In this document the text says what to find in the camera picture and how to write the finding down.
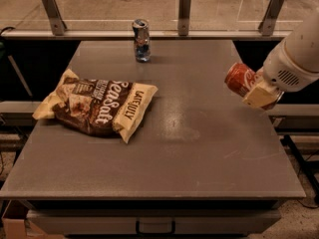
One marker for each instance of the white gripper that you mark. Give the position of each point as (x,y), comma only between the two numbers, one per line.
(278,69)

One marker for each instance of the red coke can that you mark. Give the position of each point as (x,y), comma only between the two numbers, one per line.
(240,79)

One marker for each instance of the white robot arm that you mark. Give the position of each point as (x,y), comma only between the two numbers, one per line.
(305,36)

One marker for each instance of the blue silver redbull can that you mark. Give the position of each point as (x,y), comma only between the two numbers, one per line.
(142,46)

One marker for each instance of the brown sea salt chip bag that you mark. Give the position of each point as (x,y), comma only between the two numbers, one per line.
(97,107)

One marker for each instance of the cardboard box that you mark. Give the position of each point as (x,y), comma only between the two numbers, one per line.
(16,225)

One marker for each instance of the right metal rail bracket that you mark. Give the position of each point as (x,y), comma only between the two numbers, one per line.
(267,25)

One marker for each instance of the metal rail bracket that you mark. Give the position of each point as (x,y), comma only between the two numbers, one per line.
(183,17)
(267,25)
(57,25)

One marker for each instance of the middle metal rail bracket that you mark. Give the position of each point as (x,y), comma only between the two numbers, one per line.
(183,17)

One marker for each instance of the left metal rail bracket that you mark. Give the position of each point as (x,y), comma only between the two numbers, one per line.
(57,25)

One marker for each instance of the grey drawer with black handle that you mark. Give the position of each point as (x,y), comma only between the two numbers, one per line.
(153,222)

